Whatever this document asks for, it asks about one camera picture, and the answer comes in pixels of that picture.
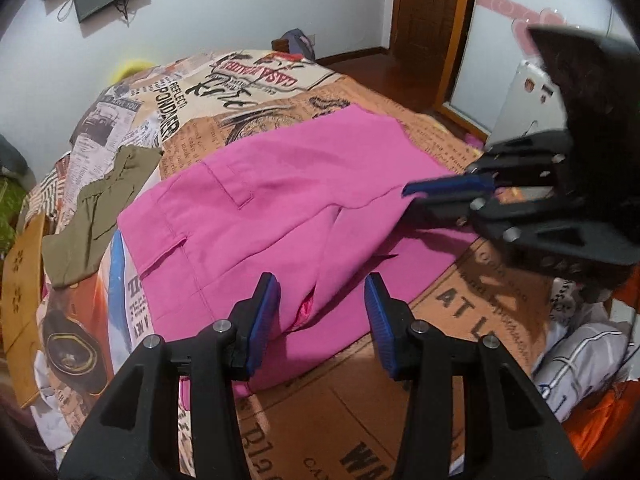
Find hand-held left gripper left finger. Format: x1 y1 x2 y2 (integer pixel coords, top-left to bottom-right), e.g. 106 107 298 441
59 272 280 480

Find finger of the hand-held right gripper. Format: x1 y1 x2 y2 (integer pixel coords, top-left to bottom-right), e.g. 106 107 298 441
402 129 576 198
411 191 640 267

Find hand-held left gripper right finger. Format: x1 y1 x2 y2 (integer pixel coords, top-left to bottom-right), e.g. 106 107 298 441
364 273 587 480

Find pink pants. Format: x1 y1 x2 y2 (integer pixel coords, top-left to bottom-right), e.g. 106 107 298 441
117 105 481 394

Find newspaper print blanket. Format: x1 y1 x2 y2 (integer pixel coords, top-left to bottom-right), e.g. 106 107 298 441
30 50 591 480

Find wooden door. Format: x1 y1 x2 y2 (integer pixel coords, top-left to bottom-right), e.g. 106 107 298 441
388 0 482 111

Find olive green garment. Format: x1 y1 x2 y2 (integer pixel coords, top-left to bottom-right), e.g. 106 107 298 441
42 145 165 289

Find dark blue bag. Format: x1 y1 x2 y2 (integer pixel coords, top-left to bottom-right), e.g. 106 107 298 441
272 29 317 61

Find white striped pillow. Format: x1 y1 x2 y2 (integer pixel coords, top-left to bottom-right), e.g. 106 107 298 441
532 322 632 423

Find yellow patterned cushion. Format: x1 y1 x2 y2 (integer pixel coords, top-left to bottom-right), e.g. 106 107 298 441
1 214 47 409

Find orange cloth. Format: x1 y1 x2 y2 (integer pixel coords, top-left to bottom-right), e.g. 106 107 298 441
563 378 640 461

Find yellow round object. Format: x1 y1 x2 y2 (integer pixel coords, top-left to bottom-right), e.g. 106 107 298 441
107 59 157 84

